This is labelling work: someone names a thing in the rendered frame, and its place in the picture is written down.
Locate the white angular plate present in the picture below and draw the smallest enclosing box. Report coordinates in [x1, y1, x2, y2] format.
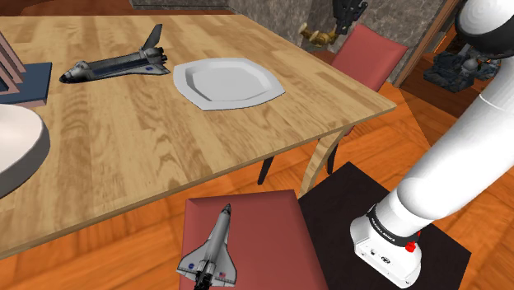
[172, 57, 287, 111]

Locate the red chair with dark legs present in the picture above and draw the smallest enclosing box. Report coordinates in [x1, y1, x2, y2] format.
[256, 23, 409, 186]

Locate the light wooden table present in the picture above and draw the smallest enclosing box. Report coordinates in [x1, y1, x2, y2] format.
[0, 14, 398, 260]

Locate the pink angular frame object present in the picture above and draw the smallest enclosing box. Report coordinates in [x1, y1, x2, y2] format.
[0, 31, 27, 96]

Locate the dark grey space shuttle toy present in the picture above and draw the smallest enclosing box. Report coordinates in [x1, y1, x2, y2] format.
[58, 23, 171, 85]

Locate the red chair with shuttle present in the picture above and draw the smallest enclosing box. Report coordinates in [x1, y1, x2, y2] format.
[178, 189, 330, 290]

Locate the white round bowl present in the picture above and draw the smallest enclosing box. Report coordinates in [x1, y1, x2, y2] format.
[0, 103, 52, 200]

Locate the blue flat book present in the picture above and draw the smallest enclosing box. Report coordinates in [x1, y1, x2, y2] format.
[0, 62, 54, 109]

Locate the white space shuttle toy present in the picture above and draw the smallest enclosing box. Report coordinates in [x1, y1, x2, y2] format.
[175, 203, 238, 290]

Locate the golden brass object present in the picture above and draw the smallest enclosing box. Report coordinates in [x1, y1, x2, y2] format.
[298, 22, 341, 49]

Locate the dark robot stand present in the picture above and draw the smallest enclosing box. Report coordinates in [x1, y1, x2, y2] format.
[298, 161, 472, 290]

